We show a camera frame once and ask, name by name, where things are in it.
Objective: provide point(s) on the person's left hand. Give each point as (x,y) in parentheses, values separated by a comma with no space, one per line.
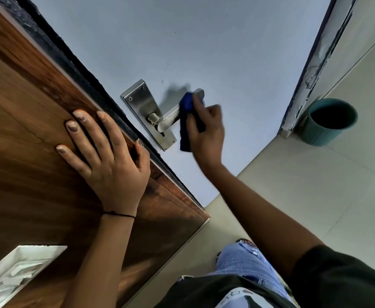
(116,176)

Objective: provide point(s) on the person's right hand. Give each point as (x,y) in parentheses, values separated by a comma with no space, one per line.
(208,141)

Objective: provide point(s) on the person's left middle finger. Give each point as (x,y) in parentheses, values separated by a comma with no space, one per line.
(91,131)

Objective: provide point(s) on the person's left thumb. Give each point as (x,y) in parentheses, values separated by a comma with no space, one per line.
(143,157)

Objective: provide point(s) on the person's left little finger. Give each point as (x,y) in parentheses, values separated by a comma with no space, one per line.
(73,160)

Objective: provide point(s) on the person's right thumb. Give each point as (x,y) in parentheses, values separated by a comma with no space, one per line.
(199,110)

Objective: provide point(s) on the blue cleaning cloth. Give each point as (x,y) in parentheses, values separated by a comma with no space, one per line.
(185,137)

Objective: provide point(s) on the person's right forearm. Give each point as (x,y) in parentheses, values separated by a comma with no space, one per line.
(258,221)

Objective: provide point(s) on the person's left forearm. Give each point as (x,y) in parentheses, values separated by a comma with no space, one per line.
(102,259)

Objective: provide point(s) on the brown wooden panel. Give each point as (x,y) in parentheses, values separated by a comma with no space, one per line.
(23,163)

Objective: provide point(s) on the black door edge strip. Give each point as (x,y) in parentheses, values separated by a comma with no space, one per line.
(78,70)

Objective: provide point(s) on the black wrist thread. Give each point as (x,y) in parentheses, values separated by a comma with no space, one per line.
(120,215)

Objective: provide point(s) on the white door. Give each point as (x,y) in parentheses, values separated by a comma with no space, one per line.
(226,51)

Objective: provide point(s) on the teal plastic bucket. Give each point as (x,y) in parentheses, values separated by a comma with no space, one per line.
(322,131)

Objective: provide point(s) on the white plastic tray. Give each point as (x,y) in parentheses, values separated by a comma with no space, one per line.
(17,272)

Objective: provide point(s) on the blue jeans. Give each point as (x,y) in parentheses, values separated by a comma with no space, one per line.
(248,266)

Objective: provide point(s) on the black shirt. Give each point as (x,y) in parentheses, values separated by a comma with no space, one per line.
(341,279)

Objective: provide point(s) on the peeling white door frame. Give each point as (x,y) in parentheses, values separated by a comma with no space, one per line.
(319,57)

